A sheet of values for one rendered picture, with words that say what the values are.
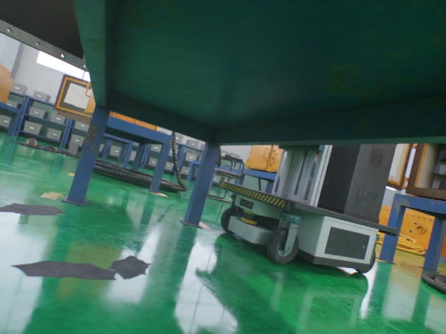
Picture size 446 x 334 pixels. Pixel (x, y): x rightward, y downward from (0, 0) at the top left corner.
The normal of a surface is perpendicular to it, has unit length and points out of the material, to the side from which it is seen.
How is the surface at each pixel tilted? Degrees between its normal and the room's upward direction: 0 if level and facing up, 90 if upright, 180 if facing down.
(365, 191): 90
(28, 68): 90
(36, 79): 90
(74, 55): 90
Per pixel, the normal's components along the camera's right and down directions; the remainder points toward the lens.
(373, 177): 0.47, 0.09
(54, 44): 0.70, 0.16
